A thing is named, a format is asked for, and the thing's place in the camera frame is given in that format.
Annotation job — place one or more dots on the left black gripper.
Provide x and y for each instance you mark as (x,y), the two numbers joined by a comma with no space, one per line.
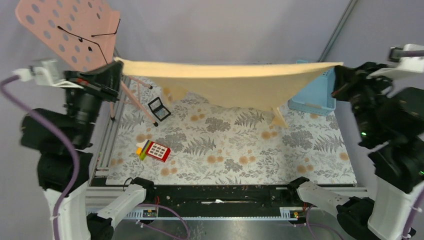
(106,81)

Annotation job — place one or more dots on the small multicolour block toy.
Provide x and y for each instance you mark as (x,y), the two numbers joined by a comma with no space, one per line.
(141,148)

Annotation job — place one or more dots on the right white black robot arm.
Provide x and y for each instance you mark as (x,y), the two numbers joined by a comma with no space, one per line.
(390,127)

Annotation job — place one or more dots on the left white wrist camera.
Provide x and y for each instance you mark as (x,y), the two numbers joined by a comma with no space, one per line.
(45,72)

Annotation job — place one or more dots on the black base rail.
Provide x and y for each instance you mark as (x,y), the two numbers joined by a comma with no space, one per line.
(182,196)

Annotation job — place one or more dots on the red box with white squares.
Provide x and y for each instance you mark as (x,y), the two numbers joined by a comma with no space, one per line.
(158,151)

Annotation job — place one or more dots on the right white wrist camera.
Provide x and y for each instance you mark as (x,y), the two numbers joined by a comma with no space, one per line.
(408,61)

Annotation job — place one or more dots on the grey slotted cable duct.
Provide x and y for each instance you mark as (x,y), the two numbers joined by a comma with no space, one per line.
(266,214)

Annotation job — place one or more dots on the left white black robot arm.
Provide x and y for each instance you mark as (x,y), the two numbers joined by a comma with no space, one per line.
(63,169)

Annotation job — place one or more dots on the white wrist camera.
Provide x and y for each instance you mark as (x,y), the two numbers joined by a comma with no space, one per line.
(408,61)
(45,72)

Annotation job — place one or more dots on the black open brooch case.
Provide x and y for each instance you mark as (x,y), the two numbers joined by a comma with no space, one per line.
(158,109)

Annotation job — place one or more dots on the yellow shirt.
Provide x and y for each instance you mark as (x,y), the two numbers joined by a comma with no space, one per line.
(264,87)

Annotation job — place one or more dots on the floral patterned table mat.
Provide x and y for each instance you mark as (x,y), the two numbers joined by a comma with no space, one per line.
(212,145)

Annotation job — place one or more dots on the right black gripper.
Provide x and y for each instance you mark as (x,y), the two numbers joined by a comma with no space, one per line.
(346,76)

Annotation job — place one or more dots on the pink perforated music stand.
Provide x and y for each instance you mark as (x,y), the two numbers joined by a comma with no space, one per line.
(83,34)

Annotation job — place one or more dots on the light blue plastic basket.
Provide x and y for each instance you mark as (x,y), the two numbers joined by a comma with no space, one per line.
(316,97)

